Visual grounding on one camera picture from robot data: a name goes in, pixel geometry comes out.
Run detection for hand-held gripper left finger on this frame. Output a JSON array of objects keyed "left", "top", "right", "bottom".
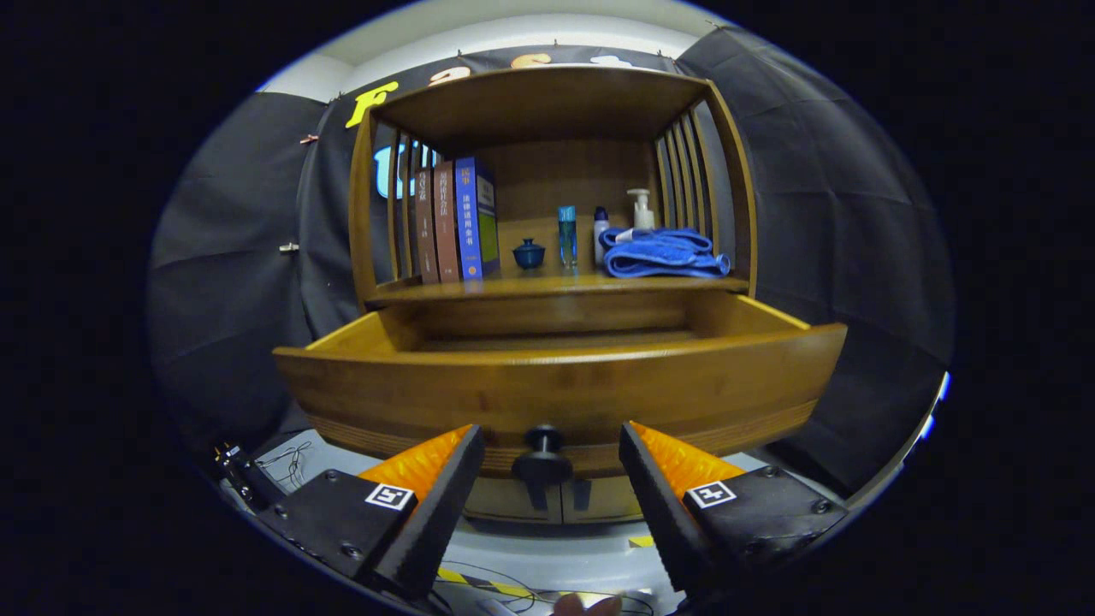
[{"left": 257, "top": 423, "right": 486, "bottom": 600}]

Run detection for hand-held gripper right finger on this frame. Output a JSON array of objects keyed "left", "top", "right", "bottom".
[{"left": 619, "top": 421, "right": 849, "bottom": 600}]

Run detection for wooden drawer with black knob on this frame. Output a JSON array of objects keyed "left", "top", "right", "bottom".
[{"left": 272, "top": 291, "right": 848, "bottom": 484}]

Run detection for wooden cabinet door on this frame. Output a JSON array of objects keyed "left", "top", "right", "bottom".
[
  {"left": 562, "top": 475, "right": 644, "bottom": 523},
  {"left": 462, "top": 475, "right": 563, "bottom": 524}
]

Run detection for wooden countertop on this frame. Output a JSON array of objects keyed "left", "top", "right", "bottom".
[{"left": 366, "top": 261, "right": 749, "bottom": 305}]

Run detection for wooden cabinet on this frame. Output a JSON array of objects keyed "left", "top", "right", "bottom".
[{"left": 346, "top": 67, "right": 758, "bottom": 524}]

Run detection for yellow black striped floor tape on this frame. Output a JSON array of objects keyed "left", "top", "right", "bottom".
[{"left": 438, "top": 565, "right": 536, "bottom": 600}]

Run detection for small black device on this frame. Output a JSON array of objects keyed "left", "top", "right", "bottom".
[{"left": 214, "top": 443, "right": 285, "bottom": 510}]

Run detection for folded blue towel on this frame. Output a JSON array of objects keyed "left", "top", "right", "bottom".
[{"left": 599, "top": 226, "right": 732, "bottom": 279}]

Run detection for dark brown book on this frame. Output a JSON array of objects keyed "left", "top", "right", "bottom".
[{"left": 413, "top": 167, "right": 440, "bottom": 285}]

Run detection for reddish brown book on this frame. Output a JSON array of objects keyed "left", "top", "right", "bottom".
[{"left": 432, "top": 161, "right": 461, "bottom": 283}]

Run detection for thick blue book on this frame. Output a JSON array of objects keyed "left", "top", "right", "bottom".
[{"left": 454, "top": 157, "right": 501, "bottom": 281}]

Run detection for black backdrop cloth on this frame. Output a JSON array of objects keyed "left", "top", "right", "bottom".
[{"left": 145, "top": 26, "right": 955, "bottom": 497}]

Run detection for thin black floor wires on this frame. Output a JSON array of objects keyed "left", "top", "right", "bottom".
[{"left": 257, "top": 441, "right": 315, "bottom": 490}]

